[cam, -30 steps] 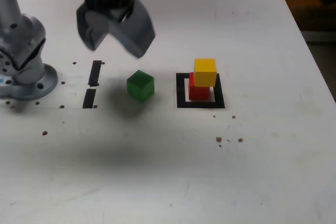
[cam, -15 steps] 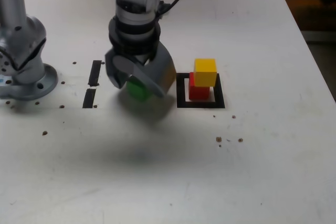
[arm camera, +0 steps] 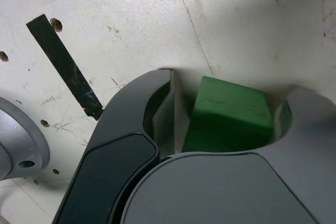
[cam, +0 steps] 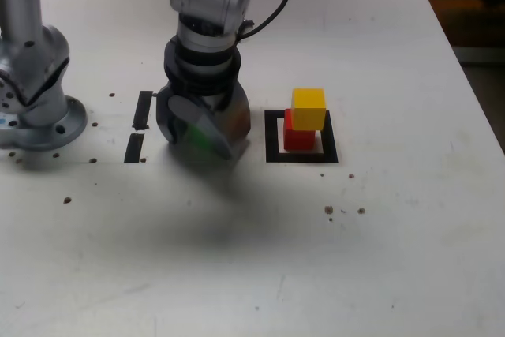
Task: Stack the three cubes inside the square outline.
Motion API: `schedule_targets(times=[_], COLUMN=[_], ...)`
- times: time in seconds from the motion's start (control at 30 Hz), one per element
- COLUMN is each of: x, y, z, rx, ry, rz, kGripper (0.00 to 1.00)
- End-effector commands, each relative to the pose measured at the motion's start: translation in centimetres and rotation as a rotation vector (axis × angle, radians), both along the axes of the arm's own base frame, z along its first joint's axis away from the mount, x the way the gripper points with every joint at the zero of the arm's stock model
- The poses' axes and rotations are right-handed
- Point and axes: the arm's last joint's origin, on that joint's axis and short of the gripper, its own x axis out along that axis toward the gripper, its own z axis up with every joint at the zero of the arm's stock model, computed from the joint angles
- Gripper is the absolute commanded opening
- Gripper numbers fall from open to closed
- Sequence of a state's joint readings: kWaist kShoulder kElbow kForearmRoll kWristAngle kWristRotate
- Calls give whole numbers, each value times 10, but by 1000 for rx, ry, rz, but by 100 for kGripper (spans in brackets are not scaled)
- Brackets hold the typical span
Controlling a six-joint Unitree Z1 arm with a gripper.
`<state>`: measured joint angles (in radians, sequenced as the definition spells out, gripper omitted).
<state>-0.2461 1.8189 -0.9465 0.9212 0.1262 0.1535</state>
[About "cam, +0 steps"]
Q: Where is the black tape square outline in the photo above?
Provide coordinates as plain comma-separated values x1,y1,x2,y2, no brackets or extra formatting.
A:
264,109,340,165

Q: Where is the red cube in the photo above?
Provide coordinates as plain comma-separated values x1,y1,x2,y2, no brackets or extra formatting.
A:
282,108,317,152

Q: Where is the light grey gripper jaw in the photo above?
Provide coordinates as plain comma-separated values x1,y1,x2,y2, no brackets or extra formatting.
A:
166,80,253,162

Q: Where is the grey metal bar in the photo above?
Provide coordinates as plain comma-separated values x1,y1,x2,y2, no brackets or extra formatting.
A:
452,45,505,65

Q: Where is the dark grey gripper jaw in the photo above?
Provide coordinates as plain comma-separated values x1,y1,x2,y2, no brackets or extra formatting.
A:
155,83,189,145

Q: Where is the black tape strip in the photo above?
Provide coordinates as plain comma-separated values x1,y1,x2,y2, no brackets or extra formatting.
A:
122,90,155,165

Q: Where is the yellow cube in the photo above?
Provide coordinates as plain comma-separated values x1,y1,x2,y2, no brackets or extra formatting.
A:
290,87,328,132

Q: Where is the green cube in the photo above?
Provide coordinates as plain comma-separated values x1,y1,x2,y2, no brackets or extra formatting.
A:
184,124,217,153

